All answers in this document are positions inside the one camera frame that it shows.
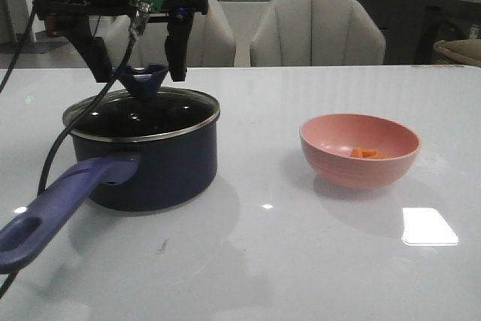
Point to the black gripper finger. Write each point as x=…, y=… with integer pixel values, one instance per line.
x=92, y=49
x=179, y=27

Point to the right grey upholstered chair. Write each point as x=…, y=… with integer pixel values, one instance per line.
x=316, y=33

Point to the beige sofa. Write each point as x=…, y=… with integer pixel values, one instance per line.
x=459, y=52

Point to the dark washing machine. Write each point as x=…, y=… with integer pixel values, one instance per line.
x=447, y=20

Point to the orange ham slices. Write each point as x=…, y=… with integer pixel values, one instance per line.
x=367, y=153

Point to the dark blue saucepan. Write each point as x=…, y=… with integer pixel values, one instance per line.
x=133, y=177

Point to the left grey upholstered chair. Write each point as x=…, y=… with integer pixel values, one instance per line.
x=211, y=41

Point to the pink bowl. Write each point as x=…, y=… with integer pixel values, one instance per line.
x=328, y=140

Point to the grey upholstered chair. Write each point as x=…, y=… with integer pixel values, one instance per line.
x=316, y=33
x=211, y=41

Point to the glass lid blue knob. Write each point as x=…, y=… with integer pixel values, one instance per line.
x=146, y=110

